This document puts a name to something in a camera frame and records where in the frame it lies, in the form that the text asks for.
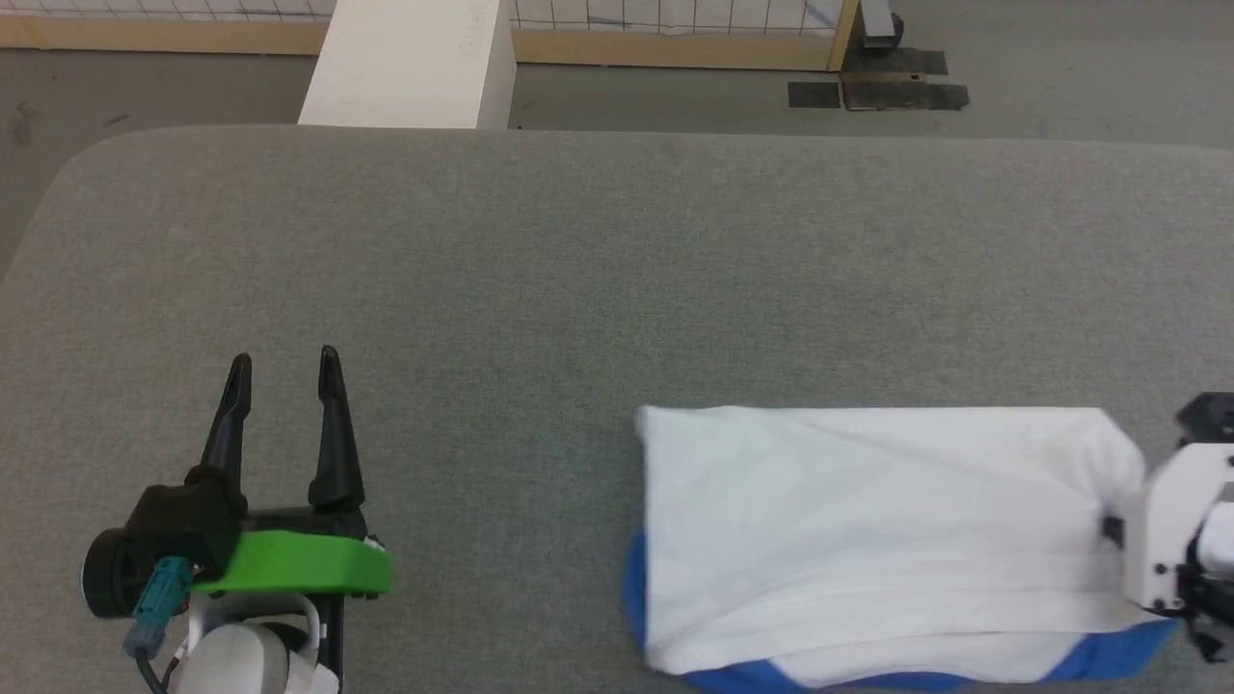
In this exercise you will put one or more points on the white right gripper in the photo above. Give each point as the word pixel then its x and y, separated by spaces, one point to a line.
pixel 1171 530

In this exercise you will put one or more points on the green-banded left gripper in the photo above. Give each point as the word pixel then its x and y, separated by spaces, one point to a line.
pixel 289 564

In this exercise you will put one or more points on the blue and white garment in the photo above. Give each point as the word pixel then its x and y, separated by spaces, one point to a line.
pixel 868 540

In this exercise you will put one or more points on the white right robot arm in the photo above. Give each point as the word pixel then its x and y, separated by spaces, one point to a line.
pixel 1215 569

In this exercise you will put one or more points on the grey fabric covered surface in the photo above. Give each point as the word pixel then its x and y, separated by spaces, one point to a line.
pixel 482 270

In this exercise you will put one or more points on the white square pillar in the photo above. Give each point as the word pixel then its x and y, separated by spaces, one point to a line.
pixel 415 63

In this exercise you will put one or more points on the small black floor patch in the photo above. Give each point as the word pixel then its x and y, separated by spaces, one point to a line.
pixel 814 94

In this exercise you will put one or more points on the wooden framed mesh partition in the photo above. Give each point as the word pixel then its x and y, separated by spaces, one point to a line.
pixel 675 43

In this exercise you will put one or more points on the black caster wheel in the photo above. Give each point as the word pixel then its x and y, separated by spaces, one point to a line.
pixel 880 21

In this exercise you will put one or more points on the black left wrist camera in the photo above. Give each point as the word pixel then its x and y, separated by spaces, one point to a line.
pixel 188 520

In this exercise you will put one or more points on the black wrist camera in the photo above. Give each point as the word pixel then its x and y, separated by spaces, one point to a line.
pixel 1210 416
pixel 188 520

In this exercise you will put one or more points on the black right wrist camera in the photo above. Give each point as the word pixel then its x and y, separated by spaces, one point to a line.
pixel 1210 416

